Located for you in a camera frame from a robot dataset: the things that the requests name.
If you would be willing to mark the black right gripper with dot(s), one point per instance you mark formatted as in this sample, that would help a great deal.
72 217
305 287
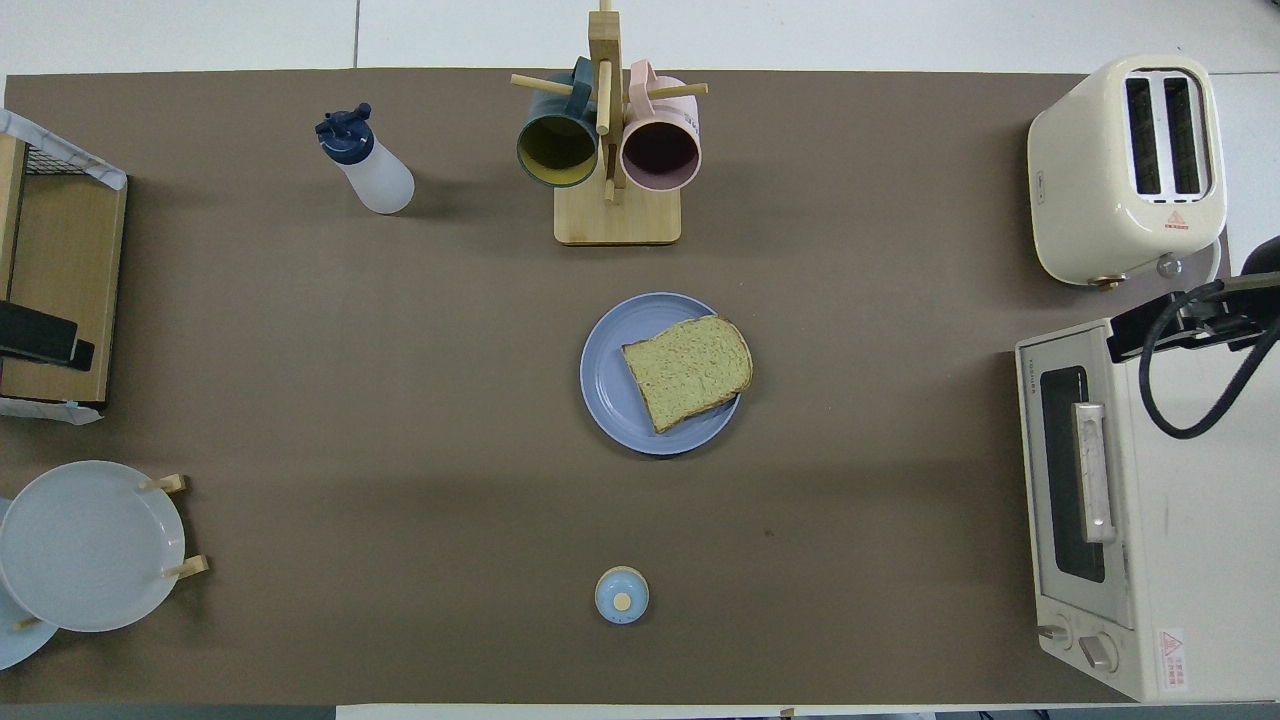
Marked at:
1245 310

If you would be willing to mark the squeeze bottle with blue cap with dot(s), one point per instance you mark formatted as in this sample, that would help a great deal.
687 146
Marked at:
380 180

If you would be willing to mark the slice of toast bread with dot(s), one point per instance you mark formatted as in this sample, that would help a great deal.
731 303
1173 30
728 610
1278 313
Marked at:
690 370

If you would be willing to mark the grey plate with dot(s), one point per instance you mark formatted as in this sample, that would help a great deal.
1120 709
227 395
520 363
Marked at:
90 545

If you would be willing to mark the light blue plate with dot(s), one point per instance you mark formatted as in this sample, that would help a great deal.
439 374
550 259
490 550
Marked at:
15 645

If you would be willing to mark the periwinkle blue flat plate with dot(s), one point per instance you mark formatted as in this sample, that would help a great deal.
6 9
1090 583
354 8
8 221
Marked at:
610 385

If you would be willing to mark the cream two-slot toaster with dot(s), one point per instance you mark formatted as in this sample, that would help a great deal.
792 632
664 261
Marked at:
1090 170

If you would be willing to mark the white checkered cloth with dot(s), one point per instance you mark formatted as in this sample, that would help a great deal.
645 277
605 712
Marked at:
70 158

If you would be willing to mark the cream toaster oven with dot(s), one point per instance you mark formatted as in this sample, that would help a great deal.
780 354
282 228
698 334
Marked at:
1190 540

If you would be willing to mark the brown table mat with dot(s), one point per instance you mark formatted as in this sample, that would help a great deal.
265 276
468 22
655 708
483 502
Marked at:
400 400

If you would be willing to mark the pink ribbed mug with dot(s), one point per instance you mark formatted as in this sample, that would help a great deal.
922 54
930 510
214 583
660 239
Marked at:
660 150

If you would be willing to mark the wooden mug tree stand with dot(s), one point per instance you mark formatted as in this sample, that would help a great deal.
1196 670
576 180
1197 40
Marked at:
617 215

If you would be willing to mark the dark teal mug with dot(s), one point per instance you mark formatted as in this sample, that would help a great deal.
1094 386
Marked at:
557 150

